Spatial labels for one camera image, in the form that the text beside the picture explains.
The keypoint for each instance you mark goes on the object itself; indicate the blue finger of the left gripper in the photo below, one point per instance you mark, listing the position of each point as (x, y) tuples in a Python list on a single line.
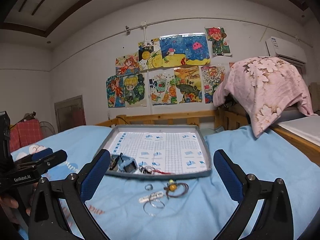
[(42, 154), (48, 161)]

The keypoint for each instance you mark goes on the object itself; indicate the mermaid drawing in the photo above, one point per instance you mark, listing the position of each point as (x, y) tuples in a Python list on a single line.
[(115, 92)]

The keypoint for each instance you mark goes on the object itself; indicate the brown wooden door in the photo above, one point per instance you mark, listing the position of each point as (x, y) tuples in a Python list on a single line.
[(69, 113)]

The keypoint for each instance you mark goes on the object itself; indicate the red plaid cloth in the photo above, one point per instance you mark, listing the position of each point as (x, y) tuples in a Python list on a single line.
[(24, 134)]

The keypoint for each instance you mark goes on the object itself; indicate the wooden bed frame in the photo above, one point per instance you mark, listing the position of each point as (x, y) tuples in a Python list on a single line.
[(230, 119)]

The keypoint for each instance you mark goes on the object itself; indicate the pink floral blanket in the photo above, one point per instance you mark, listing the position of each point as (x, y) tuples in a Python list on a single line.
[(264, 87)]

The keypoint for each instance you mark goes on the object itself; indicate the olive hanging garment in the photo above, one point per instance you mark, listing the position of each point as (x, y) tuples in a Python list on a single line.
[(314, 89)]

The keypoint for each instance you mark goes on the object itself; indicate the red haired character drawing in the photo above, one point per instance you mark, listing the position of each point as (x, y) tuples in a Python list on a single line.
[(217, 36)]

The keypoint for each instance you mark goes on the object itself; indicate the white mattress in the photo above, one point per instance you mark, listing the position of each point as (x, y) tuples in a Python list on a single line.
[(307, 128)]

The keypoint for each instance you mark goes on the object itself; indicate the fish and cup drawing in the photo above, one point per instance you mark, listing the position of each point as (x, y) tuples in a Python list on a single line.
[(162, 87)]

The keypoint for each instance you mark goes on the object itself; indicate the white air conditioner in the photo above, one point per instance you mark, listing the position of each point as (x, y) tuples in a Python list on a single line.
[(286, 50)]

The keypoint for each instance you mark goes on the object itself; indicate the blue ocean drawing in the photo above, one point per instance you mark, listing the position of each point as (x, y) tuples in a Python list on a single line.
[(190, 49)]

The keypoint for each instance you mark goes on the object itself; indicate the orange landscape drawing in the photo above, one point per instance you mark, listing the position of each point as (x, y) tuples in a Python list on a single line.
[(188, 84)]

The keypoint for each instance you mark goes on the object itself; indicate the yellow moon drawing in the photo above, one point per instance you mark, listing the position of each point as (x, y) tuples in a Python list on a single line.
[(149, 54)]

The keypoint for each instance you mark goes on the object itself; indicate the silver wire bangles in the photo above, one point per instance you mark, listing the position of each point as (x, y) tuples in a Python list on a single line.
[(148, 207)]

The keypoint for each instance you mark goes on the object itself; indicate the person's left hand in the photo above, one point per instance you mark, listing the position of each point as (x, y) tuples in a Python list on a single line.
[(9, 204)]

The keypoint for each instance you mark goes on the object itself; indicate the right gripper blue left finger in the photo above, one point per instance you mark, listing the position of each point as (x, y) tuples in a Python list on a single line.
[(47, 220)]

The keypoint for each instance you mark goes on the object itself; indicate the blond boy drawing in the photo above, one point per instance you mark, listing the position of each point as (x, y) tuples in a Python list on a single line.
[(134, 91)]

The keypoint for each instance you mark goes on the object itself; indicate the red doodle drawing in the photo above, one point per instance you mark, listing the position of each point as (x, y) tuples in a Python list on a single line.
[(212, 77)]

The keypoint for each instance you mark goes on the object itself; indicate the orange haired girl drawing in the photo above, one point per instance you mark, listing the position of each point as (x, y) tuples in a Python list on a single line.
[(127, 65)]

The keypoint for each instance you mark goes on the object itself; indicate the blue smart watch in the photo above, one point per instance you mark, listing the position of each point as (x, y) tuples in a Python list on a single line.
[(122, 163)]

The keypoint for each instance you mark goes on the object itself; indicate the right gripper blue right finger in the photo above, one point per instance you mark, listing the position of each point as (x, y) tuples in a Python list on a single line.
[(275, 220)]

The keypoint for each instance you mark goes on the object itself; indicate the light blue bed sheet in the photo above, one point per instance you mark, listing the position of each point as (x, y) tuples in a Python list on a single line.
[(202, 210)]

